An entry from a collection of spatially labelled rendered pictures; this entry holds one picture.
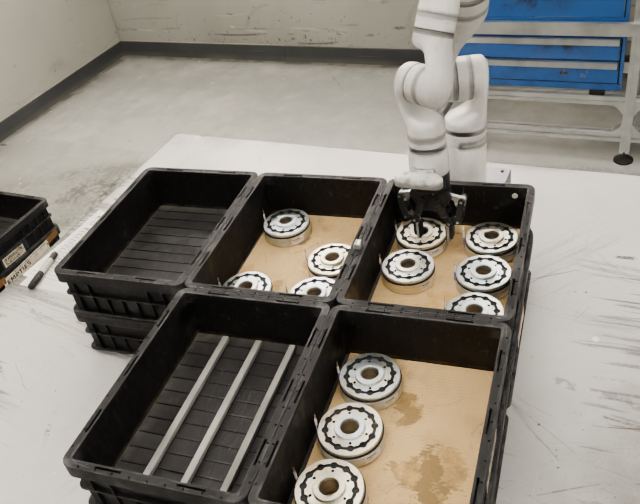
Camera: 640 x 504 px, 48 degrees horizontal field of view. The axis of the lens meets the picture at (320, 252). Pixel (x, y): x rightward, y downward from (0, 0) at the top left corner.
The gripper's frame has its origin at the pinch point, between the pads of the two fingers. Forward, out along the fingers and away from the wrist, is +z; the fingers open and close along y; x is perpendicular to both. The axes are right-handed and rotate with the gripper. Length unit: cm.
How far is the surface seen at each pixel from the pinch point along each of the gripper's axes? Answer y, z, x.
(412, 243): 4.2, 2.2, 1.9
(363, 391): -1.3, 3.5, 41.3
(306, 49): 172, 65, -263
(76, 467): 30, -3, 73
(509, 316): -21.0, -3.5, 25.3
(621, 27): -15, 21, -176
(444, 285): -4.7, 5.5, 9.5
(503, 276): -15.6, 2.8, 7.5
